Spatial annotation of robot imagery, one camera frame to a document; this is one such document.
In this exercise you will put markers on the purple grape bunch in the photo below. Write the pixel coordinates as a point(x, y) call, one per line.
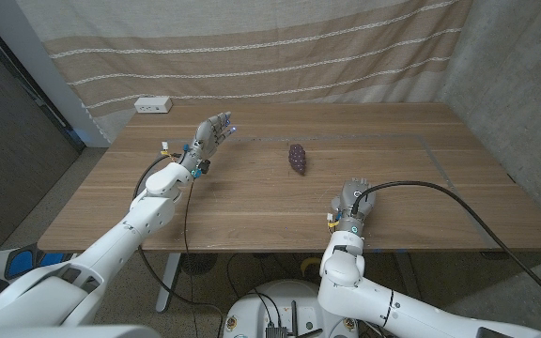
point(297, 158)

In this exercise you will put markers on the yellow banana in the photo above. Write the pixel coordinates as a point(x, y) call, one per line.
point(309, 264)

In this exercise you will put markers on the beige striped backdrop cloth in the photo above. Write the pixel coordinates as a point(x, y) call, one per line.
point(251, 51)

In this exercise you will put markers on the black round floor foot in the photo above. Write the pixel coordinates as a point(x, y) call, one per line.
point(198, 263)

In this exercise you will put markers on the white power strip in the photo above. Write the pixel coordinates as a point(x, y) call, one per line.
point(153, 104)

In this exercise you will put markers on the white device with blue pads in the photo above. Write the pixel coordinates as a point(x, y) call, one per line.
point(24, 263)

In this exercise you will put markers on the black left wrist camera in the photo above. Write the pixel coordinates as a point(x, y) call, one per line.
point(203, 168)

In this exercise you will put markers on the white corner post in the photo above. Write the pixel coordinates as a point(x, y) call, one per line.
point(40, 80)

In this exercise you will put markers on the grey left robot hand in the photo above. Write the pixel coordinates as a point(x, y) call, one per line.
point(205, 138)

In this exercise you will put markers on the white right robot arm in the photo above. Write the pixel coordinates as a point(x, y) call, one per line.
point(369, 296)

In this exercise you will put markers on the white table leg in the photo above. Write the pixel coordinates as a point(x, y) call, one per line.
point(167, 286)

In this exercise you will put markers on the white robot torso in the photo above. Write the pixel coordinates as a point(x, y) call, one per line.
point(64, 332)

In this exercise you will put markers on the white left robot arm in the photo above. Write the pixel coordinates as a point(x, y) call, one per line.
point(120, 239)

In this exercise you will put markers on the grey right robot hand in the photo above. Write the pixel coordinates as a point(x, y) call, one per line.
point(348, 209)

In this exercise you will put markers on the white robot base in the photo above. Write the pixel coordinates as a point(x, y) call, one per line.
point(275, 305)

